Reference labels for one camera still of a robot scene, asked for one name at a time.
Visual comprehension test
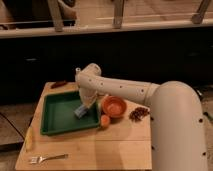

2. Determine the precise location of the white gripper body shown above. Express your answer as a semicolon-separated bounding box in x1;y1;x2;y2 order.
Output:
79;88;97;108

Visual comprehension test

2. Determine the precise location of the green plastic tray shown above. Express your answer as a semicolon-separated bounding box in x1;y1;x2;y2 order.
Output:
40;91;100;136

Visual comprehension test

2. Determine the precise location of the blue sponge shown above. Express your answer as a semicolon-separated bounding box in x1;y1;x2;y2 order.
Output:
74;105;89;118

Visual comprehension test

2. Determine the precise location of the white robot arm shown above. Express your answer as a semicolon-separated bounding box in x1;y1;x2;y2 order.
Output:
75;63;208;171

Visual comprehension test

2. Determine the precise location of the orange bowl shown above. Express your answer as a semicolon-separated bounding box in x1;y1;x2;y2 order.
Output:
101;96;127;118

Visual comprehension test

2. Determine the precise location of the brown sausage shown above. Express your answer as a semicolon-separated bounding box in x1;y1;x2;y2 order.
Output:
51;81;67;89

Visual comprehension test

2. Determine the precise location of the small orange fruit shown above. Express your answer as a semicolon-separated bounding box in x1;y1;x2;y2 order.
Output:
101;115;111;128

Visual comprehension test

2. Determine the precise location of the wooden table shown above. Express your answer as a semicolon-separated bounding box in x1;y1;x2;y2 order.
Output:
14;81;153;171

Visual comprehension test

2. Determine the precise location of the brown grape bunch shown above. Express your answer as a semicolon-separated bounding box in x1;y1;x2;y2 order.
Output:
129;107;149;122

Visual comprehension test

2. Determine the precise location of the yellow banana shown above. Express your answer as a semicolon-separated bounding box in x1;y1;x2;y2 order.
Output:
25;127;33;152

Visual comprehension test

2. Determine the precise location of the silver fork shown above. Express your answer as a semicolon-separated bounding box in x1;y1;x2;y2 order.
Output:
29;154;69;164

